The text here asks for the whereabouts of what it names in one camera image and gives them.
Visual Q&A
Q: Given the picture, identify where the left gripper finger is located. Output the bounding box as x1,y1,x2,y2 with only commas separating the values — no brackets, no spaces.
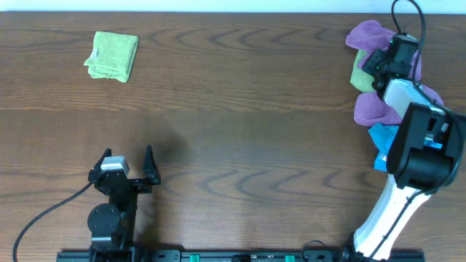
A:
95,148,111,170
143,145,159,179

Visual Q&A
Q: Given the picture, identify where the purple cloth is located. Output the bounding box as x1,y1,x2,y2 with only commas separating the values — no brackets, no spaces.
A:
354,82,430,127
344,20,423,82

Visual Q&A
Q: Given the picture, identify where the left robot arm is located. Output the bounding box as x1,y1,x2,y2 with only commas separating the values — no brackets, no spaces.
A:
87,146,161,252

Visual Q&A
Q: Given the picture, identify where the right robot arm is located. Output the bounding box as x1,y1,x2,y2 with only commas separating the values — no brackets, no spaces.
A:
346,34,465,261

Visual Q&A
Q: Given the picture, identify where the crumpled green cloth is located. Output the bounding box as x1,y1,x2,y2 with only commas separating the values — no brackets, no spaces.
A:
350,50,374,92

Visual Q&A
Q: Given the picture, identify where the crumpled purple cloth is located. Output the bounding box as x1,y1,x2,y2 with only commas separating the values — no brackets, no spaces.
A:
354,82,430,127

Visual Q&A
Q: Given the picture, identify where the crumpled blue cloth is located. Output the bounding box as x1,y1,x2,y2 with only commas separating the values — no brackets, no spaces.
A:
368,123,399,172

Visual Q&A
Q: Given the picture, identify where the folded green cloth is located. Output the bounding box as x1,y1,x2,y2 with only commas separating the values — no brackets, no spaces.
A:
84,31,139,83

